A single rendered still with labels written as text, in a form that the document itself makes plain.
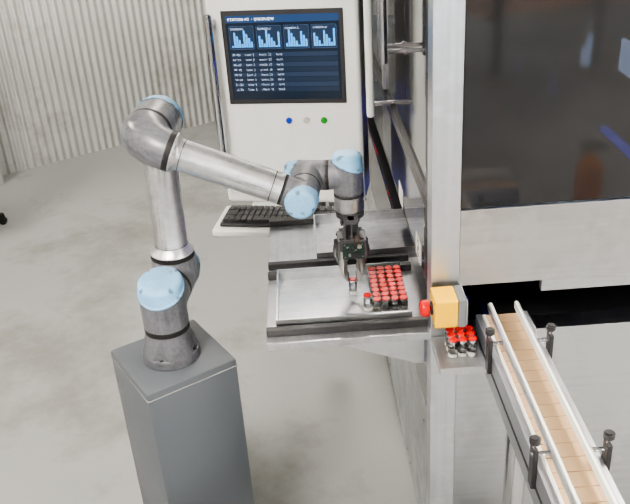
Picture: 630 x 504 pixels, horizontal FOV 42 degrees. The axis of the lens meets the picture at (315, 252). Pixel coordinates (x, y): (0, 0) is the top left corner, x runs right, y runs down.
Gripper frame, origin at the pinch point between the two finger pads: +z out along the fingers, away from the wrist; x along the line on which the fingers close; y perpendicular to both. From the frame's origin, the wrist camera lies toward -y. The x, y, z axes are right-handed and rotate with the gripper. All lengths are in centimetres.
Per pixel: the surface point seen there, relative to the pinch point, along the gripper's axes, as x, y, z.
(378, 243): 9.5, -27.1, 5.2
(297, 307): -15.0, 5.9, 5.2
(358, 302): 1.0, 5.5, 5.2
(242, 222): -33, -62, 11
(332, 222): -3.4, -43.0, 4.8
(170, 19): -102, -408, 11
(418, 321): 14.9, 18.6, 3.9
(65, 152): -181, -359, 88
